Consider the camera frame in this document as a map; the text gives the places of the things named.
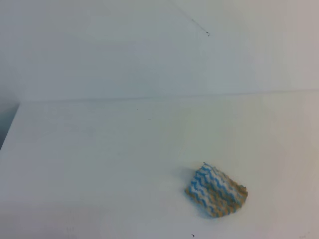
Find blue white wavy rag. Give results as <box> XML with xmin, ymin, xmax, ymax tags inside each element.
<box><xmin>185</xmin><ymin>163</ymin><xmax>248</xmax><ymax>218</ymax></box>

